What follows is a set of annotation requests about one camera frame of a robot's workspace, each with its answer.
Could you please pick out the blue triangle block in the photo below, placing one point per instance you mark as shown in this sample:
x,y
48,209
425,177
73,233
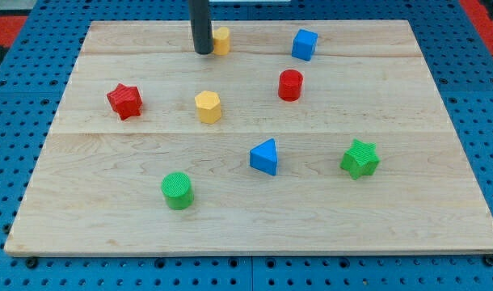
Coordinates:
x,y
264,157

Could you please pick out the green cylinder block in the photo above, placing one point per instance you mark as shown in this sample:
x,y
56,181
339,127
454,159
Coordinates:
x,y
177,190

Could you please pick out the blue cube block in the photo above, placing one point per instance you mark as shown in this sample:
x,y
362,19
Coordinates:
x,y
304,44

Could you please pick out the yellow hexagon block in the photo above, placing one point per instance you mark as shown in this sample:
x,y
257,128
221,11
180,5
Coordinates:
x,y
208,106

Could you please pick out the red cylinder block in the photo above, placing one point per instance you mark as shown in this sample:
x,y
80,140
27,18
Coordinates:
x,y
290,85

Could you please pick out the green star block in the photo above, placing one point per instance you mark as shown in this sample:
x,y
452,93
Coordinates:
x,y
360,159

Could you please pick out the light wooden board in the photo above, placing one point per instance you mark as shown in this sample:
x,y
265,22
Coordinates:
x,y
96,188

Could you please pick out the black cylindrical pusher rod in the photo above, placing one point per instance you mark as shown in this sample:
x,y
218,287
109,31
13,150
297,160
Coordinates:
x,y
201,26

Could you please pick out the red star block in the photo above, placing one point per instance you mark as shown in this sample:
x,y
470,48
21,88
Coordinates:
x,y
125,101

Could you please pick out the yellow block behind rod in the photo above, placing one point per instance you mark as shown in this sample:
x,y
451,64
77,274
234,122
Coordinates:
x,y
221,41

